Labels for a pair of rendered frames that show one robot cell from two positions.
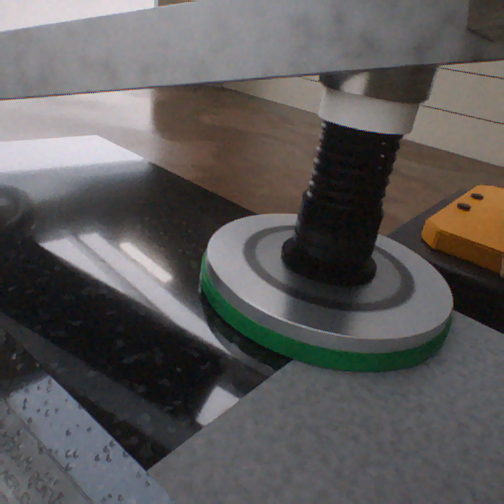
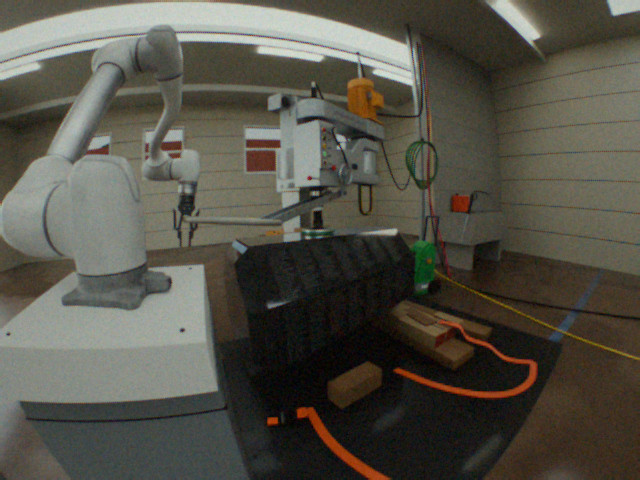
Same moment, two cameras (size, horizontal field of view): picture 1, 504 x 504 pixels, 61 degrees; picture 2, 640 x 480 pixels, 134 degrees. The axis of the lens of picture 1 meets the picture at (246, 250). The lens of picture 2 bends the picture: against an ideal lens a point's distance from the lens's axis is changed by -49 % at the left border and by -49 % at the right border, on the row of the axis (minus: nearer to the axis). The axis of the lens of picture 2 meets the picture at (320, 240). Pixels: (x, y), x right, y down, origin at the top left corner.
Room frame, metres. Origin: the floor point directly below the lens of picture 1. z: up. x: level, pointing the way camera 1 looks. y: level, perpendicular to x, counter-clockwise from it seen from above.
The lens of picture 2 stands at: (-0.38, 1.52, 1.07)
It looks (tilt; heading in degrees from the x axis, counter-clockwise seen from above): 9 degrees down; 294
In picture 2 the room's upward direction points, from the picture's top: 2 degrees counter-clockwise
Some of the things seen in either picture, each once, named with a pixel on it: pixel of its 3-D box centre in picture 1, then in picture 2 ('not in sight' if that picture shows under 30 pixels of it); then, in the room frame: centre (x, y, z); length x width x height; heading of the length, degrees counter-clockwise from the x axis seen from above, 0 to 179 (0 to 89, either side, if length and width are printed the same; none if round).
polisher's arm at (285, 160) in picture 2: not in sight; (315, 164); (0.61, -0.67, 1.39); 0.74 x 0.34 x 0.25; 5
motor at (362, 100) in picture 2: not in sight; (363, 102); (0.15, -0.70, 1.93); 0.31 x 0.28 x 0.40; 165
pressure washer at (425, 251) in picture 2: not in sight; (421, 255); (-0.30, -1.46, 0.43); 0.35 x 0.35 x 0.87; 40
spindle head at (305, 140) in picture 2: not in sight; (323, 159); (0.32, -0.15, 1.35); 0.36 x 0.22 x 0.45; 75
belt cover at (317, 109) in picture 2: not in sight; (343, 125); (0.25, -0.41, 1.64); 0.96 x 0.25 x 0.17; 75
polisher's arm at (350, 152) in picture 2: not in sight; (349, 165); (0.22, -0.45, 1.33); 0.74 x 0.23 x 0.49; 75
